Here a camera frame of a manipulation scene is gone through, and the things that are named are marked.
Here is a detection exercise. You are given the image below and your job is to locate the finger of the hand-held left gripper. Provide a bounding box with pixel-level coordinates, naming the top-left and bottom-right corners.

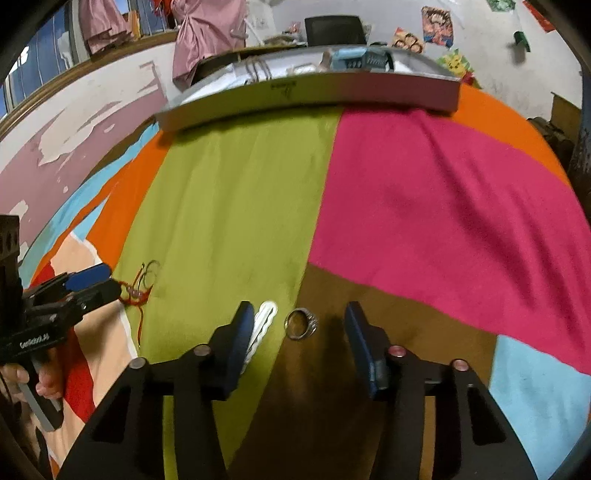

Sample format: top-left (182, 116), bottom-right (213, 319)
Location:
top-left (60, 278), bottom-right (122, 324)
top-left (23, 263), bottom-right (112, 305)

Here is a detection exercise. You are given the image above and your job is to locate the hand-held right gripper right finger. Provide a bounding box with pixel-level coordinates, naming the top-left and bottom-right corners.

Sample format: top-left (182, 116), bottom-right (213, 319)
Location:
top-left (344, 301), bottom-right (539, 480)

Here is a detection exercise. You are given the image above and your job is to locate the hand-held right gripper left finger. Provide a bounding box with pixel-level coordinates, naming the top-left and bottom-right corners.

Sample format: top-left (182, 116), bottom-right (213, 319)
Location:
top-left (58, 300), bottom-right (256, 480)

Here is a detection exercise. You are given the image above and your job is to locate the white scalloped hair clip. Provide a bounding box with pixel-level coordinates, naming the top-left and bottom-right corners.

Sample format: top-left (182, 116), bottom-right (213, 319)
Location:
top-left (240, 301), bottom-right (279, 370)

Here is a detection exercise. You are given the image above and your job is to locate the red string bracelet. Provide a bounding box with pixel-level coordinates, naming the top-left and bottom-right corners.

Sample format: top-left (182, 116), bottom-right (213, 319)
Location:
top-left (117, 265), bottom-right (155, 352)

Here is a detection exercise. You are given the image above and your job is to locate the thin gold wire bracelet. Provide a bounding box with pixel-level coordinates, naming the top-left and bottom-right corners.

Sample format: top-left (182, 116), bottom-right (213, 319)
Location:
top-left (140, 260), bottom-right (161, 289)

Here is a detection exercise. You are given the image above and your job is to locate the silver ring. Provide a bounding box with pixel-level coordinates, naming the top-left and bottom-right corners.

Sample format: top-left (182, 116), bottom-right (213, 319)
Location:
top-left (284, 307), bottom-right (319, 341)

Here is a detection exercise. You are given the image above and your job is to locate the grey shallow tray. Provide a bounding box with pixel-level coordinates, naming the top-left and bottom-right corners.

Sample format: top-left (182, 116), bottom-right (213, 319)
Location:
top-left (154, 44), bottom-right (462, 134)

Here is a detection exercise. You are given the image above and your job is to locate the blue wristwatch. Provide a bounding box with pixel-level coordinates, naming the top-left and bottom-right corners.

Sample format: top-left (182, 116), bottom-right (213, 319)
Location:
top-left (330, 46), bottom-right (395, 73)

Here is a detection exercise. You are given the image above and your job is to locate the person's left hand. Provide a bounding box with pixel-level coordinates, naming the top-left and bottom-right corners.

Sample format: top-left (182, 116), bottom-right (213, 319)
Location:
top-left (0, 357), bottom-right (64, 400)

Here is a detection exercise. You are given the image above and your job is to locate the colourful patchwork blanket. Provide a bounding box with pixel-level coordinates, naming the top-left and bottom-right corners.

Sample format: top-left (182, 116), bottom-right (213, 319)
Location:
top-left (18, 85), bottom-right (591, 480)

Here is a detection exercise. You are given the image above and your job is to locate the barred window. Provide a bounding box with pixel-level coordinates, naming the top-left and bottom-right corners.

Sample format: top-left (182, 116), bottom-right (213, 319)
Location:
top-left (0, 0), bottom-right (176, 125)

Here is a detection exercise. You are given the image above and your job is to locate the white printed paper sheet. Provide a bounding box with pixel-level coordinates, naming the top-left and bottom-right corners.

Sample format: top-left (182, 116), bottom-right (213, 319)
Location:
top-left (185, 60), bottom-right (324, 93)

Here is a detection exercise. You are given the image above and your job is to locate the wooden desk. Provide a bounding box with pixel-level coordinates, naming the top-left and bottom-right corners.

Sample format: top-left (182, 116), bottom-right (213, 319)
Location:
top-left (191, 39), bottom-right (308, 84)

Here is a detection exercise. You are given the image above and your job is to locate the pink curtain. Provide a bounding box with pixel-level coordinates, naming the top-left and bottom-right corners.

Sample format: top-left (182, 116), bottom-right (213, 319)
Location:
top-left (172, 0), bottom-right (247, 90)
top-left (78, 0), bottom-right (134, 56)

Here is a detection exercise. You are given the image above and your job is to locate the blue printed curtain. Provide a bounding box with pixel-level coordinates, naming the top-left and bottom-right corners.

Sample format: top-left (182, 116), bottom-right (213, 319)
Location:
top-left (568, 69), bottom-right (591, 185)

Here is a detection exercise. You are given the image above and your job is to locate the yellow bear poster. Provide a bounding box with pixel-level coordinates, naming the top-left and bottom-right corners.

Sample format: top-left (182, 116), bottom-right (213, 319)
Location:
top-left (436, 48), bottom-right (476, 86)

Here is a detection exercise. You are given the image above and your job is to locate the cartoon family poster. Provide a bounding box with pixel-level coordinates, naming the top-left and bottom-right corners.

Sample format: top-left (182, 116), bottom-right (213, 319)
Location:
top-left (392, 27), bottom-right (426, 55)

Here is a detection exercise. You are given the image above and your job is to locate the wooden cabinet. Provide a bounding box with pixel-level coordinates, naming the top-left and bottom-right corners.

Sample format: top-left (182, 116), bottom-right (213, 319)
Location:
top-left (550, 92), bottom-right (583, 134)

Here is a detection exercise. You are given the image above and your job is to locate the black office chair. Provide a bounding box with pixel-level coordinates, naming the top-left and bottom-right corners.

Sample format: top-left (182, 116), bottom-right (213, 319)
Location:
top-left (304, 15), bottom-right (368, 47)

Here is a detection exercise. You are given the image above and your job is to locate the anime character poster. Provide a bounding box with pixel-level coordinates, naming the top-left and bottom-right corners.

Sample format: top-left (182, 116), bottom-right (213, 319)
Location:
top-left (420, 6), bottom-right (455, 49)

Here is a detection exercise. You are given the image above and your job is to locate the red paper envelope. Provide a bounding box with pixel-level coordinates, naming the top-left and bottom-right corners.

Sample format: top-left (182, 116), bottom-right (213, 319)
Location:
top-left (522, 0), bottom-right (557, 33)

